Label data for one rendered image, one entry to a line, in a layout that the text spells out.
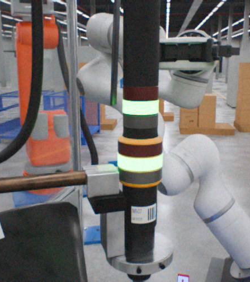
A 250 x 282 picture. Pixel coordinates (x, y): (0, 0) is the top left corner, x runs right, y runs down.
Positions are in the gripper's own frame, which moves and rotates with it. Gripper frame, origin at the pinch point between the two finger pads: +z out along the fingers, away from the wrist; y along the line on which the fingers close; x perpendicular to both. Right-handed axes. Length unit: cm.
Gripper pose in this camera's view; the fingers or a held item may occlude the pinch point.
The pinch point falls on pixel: (176, 50)
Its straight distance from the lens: 50.5
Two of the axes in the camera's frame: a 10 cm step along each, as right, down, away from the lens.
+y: -9.5, -0.7, 3.1
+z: -3.1, 2.1, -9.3
